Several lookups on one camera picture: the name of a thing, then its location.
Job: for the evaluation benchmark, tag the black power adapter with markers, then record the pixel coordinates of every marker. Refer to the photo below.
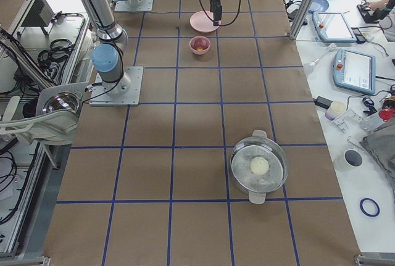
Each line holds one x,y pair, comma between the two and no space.
322,102

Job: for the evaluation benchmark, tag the blue teach pendant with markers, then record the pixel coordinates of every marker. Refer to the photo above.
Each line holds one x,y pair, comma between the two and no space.
332,27
354,71

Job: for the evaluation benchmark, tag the glass pot lid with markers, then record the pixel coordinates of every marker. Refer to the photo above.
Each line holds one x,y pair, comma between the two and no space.
63,100

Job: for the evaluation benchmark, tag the pink bowl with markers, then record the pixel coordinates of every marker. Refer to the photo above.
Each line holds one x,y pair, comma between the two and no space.
199,38

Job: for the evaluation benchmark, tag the aluminium frame post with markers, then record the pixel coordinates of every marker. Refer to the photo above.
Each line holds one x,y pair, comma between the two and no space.
299,19

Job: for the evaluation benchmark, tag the white purple cup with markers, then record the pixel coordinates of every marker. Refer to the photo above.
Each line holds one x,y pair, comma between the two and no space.
336,108

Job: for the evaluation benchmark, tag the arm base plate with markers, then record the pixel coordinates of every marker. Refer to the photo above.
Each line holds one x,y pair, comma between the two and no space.
145,7
127,92

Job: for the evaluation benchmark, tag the steel steamer pot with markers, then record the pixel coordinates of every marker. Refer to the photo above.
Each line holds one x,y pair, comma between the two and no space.
258,186

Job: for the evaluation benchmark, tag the white bun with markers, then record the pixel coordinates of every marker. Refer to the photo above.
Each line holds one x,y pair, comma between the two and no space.
259,165

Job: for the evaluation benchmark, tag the red apple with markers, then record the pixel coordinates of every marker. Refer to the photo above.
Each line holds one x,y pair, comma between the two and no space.
200,46

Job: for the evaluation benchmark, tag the pink plate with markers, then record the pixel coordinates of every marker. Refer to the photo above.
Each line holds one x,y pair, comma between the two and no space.
201,22

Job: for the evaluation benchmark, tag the white paper cup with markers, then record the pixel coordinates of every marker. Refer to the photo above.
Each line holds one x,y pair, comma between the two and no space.
349,160

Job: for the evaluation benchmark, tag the grey cloth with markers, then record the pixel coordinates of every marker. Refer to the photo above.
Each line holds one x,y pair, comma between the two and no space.
380,146

